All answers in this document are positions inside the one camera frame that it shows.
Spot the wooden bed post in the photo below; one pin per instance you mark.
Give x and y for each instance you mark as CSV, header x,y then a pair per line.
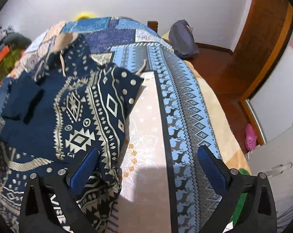
x,y
153,25

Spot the yellow plush toy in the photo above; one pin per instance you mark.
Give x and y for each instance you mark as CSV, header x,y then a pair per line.
x,y
84,15

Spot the pink croc shoe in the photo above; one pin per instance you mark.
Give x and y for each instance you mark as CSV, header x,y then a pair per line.
x,y
250,138

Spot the wooden door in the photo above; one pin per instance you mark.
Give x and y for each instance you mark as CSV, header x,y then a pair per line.
x,y
262,42

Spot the grey backpack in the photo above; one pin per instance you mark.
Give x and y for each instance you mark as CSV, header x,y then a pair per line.
x,y
182,41

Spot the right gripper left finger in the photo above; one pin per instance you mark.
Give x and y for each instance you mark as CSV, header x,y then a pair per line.
x,y
37,213

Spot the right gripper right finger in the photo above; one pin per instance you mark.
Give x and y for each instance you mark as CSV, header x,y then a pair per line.
x,y
258,213

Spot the beige blanket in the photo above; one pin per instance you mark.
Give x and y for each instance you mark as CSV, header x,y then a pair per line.
x,y
229,148

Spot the navy patterned hoodie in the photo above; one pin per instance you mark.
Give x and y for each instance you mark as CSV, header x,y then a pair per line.
x,y
67,107

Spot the blue patchwork bedspread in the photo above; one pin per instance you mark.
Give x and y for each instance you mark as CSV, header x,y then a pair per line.
x,y
164,189

